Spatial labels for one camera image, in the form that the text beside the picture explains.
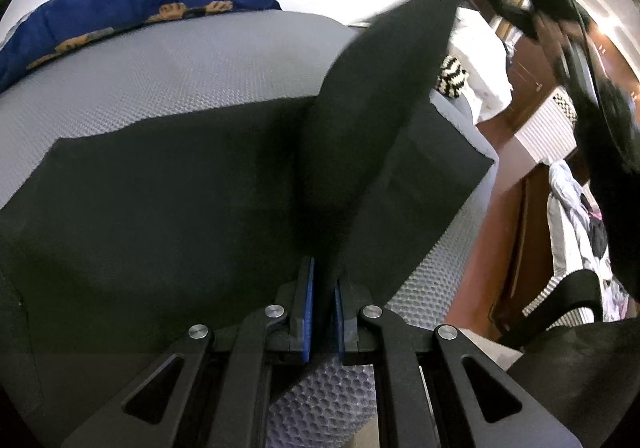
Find white bedding pile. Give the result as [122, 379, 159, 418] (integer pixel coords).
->
[447, 8, 515, 125]

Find grey honeycomb mat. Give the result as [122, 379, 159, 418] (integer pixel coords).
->
[0, 8, 501, 448]

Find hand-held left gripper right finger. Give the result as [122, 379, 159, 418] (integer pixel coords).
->
[334, 275, 581, 448]

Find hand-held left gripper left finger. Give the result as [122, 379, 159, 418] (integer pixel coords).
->
[60, 255, 317, 448]

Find black pants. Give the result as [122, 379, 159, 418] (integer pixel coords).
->
[0, 0, 501, 434]

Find white ribbed cabinet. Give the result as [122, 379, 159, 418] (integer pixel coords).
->
[515, 93, 581, 165]

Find person's black clothing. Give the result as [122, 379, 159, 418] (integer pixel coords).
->
[572, 78, 640, 304]

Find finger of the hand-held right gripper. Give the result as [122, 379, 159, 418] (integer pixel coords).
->
[467, 0, 541, 41]

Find blue floral blanket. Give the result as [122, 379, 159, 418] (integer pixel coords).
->
[0, 0, 283, 94]

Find black office chair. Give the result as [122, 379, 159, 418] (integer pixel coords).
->
[495, 270, 640, 448]

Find pile of light clothes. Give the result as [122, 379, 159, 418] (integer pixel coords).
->
[546, 159, 632, 325]

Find black and white striped cloth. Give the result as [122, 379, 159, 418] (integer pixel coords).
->
[434, 55, 471, 100]

